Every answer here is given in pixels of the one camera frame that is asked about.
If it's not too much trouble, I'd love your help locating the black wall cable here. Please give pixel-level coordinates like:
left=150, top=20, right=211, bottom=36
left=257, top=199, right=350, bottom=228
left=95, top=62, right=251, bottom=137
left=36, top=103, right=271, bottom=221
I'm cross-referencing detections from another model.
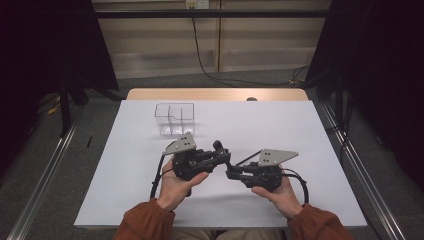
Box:
left=190, top=8, right=311, bottom=88

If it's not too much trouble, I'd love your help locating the black curtain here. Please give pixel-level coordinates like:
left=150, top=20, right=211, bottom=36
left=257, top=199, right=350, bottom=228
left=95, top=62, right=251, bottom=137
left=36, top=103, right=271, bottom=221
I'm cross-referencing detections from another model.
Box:
left=0, top=0, right=119, bottom=181
left=304, top=0, right=424, bottom=191

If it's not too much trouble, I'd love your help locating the white table mat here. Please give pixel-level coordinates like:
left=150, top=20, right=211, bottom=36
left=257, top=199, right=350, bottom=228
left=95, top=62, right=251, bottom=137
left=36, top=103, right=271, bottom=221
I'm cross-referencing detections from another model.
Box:
left=73, top=99, right=368, bottom=230

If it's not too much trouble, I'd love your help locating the aluminium rail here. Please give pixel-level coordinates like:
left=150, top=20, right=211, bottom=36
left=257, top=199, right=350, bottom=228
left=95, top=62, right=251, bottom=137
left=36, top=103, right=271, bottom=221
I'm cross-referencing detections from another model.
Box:
left=6, top=109, right=84, bottom=240
left=318, top=101, right=406, bottom=240

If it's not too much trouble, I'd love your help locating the wooden table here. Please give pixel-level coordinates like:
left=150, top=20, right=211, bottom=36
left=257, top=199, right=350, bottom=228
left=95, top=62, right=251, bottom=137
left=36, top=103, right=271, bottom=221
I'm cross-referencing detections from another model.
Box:
left=125, top=87, right=310, bottom=102

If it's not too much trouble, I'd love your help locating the white power outlet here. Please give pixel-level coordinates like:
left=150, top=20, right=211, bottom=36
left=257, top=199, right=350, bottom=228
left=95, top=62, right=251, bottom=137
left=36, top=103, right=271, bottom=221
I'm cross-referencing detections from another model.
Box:
left=185, top=0, right=210, bottom=10

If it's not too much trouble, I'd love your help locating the person's left hand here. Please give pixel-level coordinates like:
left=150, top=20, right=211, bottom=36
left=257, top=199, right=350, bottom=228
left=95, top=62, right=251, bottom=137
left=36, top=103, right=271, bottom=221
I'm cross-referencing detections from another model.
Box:
left=155, top=159, right=210, bottom=212

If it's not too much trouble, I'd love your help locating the person's right hand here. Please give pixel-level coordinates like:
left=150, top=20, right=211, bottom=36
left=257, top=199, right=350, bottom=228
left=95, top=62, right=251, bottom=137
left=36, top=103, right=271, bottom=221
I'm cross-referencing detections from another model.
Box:
left=250, top=164, right=305, bottom=220

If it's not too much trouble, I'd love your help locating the right hand-held gripper cable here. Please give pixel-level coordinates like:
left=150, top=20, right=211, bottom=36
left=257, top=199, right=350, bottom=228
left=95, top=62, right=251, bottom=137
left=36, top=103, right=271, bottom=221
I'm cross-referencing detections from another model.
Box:
left=281, top=168, right=310, bottom=205

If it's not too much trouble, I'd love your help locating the black horizontal bar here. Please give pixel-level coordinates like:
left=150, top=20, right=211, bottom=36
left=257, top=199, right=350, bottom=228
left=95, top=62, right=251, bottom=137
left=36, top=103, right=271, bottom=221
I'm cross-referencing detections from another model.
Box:
left=94, top=9, right=334, bottom=19

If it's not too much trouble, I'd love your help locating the clear plastic organizer box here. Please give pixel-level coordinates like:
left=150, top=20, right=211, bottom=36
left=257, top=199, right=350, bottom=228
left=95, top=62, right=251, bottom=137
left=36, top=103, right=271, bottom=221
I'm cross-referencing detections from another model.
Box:
left=154, top=102, right=196, bottom=137

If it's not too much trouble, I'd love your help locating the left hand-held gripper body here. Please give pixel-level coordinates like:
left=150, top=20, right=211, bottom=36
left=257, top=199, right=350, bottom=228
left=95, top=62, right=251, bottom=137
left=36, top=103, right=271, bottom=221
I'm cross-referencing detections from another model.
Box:
left=162, top=132, right=214, bottom=198

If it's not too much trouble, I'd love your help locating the thick black makeup brush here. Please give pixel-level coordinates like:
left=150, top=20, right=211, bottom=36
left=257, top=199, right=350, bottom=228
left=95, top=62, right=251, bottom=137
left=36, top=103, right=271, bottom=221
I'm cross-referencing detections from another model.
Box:
left=212, top=139, right=234, bottom=173

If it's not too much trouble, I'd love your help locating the black stand post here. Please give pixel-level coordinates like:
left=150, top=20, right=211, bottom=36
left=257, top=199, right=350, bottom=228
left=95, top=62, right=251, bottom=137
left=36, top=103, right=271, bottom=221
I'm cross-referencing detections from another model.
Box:
left=58, top=76, right=73, bottom=138
left=334, top=73, right=345, bottom=124

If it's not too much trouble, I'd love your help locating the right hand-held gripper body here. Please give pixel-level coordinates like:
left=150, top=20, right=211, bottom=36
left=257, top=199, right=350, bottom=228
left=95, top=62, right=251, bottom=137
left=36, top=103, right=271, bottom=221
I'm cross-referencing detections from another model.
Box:
left=238, top=148, right=299, bottom=194

